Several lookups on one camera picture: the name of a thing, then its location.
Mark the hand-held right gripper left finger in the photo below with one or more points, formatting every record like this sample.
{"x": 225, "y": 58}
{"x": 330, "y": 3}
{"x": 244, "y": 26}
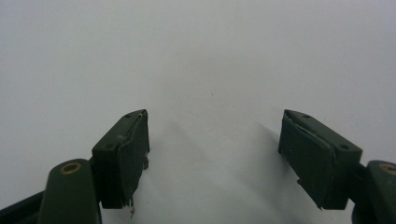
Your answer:
{"x": 120, "y": 158}

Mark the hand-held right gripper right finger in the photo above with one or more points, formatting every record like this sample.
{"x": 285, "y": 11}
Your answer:
{"x": 317, "y": 155}

